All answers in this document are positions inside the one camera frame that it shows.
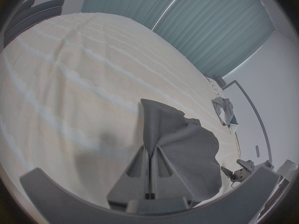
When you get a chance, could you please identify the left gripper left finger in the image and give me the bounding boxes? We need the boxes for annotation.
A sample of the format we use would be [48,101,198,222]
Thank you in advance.
[107,145,150,206]

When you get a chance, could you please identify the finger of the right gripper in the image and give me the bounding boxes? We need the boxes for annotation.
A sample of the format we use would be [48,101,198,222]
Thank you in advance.
[221,166,234,178]
[236,159,254,171]

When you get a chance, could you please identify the black T-shirt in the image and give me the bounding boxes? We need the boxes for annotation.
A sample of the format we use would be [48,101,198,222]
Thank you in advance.
[140,99,222,206]

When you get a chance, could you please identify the white printed pillow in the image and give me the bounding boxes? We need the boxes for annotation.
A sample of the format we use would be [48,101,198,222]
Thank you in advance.
[206,77,226,102]

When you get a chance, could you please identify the grey bedside table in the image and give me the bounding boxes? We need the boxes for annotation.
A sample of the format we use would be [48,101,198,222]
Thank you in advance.
[204,74,226,86]

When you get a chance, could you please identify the pile of clothes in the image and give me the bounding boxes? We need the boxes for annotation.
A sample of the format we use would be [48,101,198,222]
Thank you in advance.
[211,97,240,135]

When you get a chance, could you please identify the blue-green curtain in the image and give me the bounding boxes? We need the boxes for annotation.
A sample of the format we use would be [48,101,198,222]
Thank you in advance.
[81,0,190,31]
[152,0,275,77]

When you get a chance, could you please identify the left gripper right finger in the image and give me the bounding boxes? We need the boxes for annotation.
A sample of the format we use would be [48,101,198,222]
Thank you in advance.
[151,146,195,205]

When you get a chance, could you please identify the bed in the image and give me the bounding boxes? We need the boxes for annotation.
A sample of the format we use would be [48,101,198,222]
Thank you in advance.
[0,13,272,208]

